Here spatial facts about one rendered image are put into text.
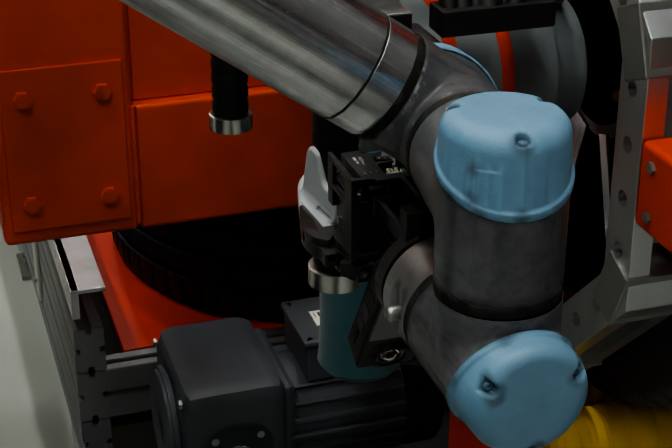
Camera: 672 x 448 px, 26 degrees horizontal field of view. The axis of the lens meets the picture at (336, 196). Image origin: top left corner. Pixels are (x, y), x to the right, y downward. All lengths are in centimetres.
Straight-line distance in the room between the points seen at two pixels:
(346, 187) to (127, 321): 113
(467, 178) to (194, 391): 93
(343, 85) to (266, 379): 85
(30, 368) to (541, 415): 176
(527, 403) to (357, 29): 24
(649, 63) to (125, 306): 120
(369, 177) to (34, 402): 152
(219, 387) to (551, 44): 61
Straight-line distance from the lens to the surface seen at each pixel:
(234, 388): 167
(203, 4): 84
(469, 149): 78
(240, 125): 144
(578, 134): 143
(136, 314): 210
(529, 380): 82
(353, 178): 97
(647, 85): 108
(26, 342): 260
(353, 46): 87
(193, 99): 173
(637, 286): 115
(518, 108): 81
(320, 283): 114
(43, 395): 245
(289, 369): 175
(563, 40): 130
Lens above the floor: 130
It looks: 25 degrees down
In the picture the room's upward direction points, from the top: straight up
